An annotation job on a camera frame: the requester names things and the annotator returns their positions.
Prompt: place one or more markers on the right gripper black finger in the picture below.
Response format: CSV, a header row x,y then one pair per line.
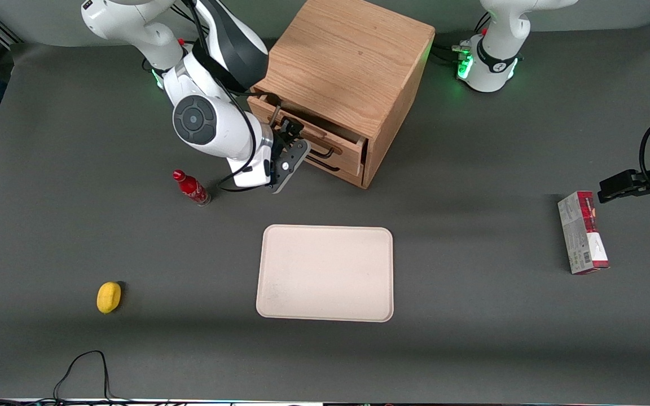
x,y
297,138
286,129

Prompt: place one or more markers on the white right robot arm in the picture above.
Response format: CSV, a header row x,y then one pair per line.
x,y
223,129

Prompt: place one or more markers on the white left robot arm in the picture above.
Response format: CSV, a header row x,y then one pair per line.
x,y
494,67

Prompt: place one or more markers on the red cola bottle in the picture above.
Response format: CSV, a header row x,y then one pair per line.
x,y
192,190

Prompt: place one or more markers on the grey and red carton box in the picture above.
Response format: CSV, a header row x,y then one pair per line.
x,y
582,237

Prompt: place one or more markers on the wooden cabinet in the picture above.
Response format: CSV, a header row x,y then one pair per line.
x,y
347,56

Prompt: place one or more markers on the cream rectangular tray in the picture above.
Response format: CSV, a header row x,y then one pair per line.
x,y
325,273

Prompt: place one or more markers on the yellow lemon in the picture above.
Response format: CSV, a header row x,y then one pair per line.
x,y
109,298

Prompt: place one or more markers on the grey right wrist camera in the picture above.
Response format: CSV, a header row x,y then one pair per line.
x,y
291,166

